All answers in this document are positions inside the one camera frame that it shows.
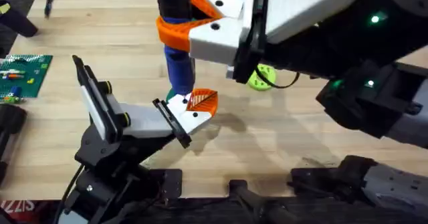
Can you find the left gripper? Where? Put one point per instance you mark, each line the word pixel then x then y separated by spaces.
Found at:
pixel 147 120

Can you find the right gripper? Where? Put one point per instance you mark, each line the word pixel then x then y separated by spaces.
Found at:
pixel 301 13

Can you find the blue electric screwdriver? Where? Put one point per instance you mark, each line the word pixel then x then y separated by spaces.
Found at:
pixel 179 70

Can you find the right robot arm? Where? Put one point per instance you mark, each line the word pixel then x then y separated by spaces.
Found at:
pixel 394 187

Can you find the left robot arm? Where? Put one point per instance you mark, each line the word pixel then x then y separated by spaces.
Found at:
pixel 110 194

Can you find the green disc with holes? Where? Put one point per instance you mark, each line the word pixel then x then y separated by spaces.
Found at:
pixel 259 83

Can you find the left wrist black plate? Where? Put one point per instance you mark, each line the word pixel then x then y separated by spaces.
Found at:
pixel 97 110

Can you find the green board with toy blocks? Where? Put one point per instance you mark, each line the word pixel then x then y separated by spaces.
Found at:
pixel 26 73

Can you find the black pen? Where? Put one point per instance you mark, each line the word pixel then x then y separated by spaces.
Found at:
pixel 49 5

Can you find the black device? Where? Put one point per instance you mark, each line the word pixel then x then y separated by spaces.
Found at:
pixel 10 123

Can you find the red printed box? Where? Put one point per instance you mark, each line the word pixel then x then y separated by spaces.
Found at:
pixel 16 209

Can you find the black stand bracket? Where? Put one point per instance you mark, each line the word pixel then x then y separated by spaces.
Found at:
pixel 247 194

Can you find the black rail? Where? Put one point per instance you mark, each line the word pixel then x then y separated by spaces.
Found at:
pixel 207 212

